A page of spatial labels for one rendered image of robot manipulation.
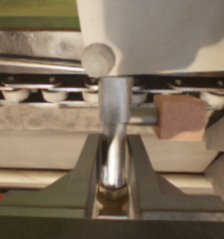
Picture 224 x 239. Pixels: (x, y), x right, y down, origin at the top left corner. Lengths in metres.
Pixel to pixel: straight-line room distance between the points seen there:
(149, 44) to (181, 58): 0.04
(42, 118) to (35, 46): 0.16
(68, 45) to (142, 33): 0.10
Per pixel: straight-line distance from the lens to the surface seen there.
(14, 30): 0.28
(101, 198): 0.17
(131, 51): 0.22
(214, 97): 0.30
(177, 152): 0.45
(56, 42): 0.26
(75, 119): 0.37
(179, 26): 0.22
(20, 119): 0.41
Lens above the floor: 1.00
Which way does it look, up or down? 48 degrees down
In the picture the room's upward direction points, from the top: 178 degrees counter-clockwise
